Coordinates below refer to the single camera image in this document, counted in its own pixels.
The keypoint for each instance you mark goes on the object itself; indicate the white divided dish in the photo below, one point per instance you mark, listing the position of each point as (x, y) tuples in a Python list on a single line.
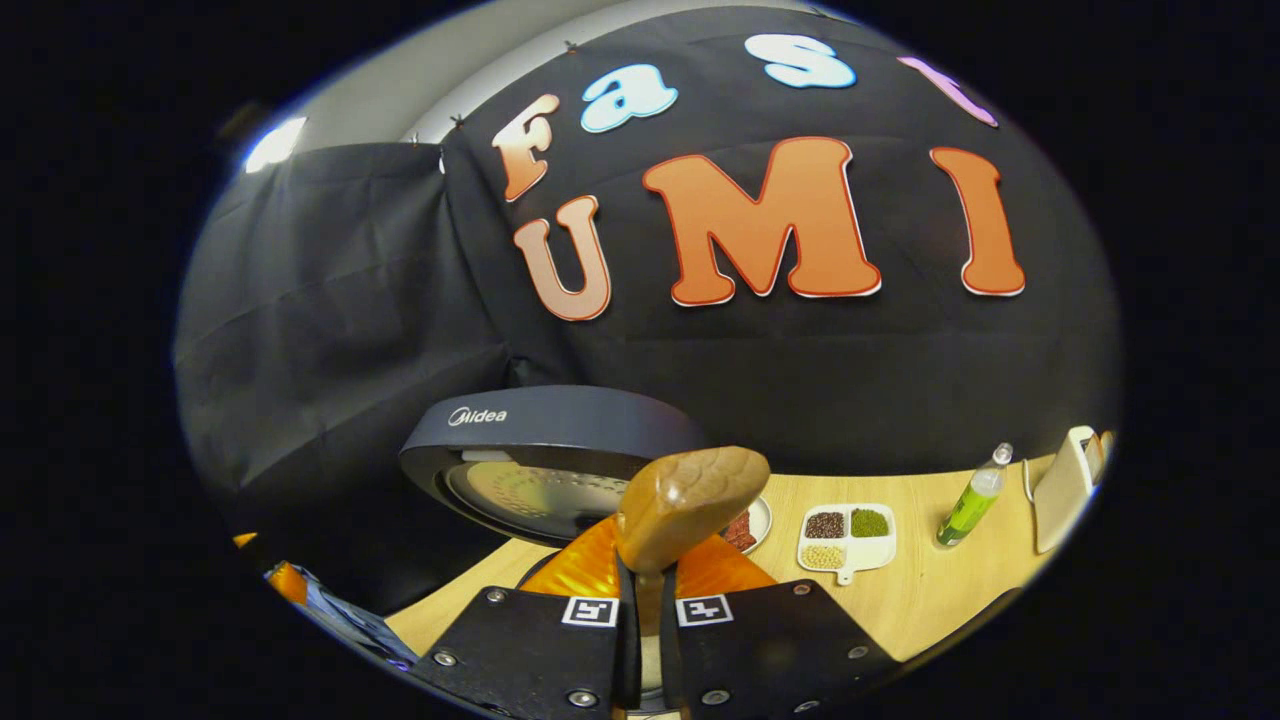
[(870, 552)]

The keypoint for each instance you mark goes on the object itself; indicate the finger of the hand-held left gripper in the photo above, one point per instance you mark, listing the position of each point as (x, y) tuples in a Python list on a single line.
[(287, 582), (245, 540)]

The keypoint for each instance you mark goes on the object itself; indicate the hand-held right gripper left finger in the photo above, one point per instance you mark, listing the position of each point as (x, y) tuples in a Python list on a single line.
[(530, 650)]

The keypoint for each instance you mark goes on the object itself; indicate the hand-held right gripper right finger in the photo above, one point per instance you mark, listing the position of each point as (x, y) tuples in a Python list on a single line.
[(760, 650)]

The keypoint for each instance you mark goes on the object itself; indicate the dark red beans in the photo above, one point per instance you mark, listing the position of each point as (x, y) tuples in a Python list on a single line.
[(825, 524)]

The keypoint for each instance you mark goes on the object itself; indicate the red meat piece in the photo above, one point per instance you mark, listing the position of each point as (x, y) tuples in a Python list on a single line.
[(740, 532)]

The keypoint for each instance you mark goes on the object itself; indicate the brown wooden spoon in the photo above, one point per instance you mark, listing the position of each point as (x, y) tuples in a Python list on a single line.
[(690, 500)]

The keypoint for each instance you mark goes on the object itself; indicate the yellow soybeans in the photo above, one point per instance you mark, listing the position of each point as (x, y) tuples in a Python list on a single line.
[(822, 556)]

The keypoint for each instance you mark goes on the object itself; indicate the green drink bottle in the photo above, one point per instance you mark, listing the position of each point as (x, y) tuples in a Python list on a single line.
[(970, 505)]

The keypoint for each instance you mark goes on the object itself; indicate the green mung beans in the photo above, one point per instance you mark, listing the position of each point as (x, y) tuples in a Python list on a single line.
[(869, 521)]

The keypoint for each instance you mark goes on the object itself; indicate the dark grey rice cooker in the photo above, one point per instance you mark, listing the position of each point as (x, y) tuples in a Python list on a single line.
[(550, 425)]

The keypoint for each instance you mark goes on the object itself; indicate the toast bread slice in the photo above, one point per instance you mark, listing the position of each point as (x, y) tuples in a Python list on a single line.
[(1102, 447)]

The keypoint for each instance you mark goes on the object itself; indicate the round plate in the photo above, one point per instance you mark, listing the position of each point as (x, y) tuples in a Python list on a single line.
[(762, 520)]

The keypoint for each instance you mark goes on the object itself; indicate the ceiling light panel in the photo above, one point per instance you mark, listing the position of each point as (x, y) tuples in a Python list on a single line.
[(275, 145)]

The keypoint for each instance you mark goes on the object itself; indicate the black backdrop cloth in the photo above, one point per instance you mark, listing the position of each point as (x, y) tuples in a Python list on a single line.
[(350, 330)]

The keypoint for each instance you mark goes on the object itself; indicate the white toaster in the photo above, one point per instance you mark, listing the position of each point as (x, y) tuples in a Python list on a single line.
[(1065, 490)]

